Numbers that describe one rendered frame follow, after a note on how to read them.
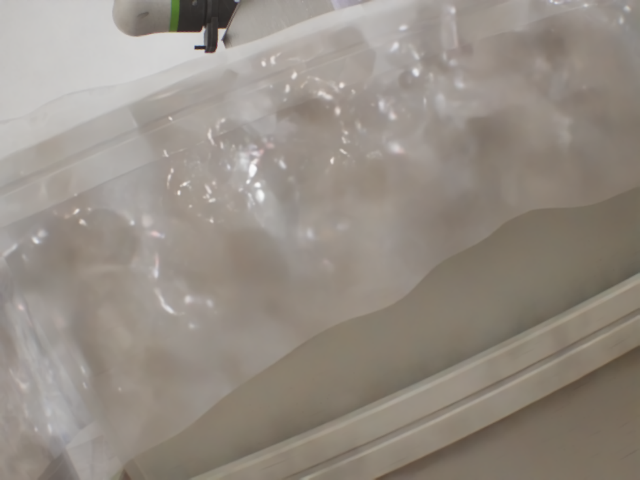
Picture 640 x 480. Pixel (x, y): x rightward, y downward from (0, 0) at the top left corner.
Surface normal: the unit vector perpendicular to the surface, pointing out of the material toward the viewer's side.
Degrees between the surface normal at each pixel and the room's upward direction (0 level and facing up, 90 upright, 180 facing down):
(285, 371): 96
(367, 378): 96
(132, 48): 90
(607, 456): 96
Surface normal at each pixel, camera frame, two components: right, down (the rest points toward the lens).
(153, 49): 0.27, -0.11
